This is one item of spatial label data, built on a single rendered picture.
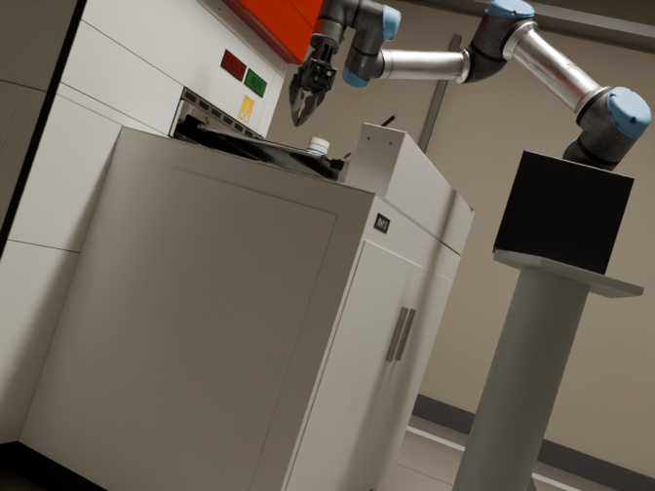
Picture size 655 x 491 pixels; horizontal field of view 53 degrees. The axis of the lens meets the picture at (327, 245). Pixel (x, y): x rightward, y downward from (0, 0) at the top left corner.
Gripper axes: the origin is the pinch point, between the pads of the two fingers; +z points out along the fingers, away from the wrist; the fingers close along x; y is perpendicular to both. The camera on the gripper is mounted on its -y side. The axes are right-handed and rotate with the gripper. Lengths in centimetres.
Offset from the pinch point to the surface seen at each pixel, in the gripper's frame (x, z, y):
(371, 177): 8.1, 11.8, 35.7
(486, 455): 56, 61, 35
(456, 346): 172, 53, -154
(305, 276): 1, 34, 37
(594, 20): 177, -137, -131
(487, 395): 55, 48, 30
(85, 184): -42, 31, 3
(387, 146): 8.9, 5.0, 36.5
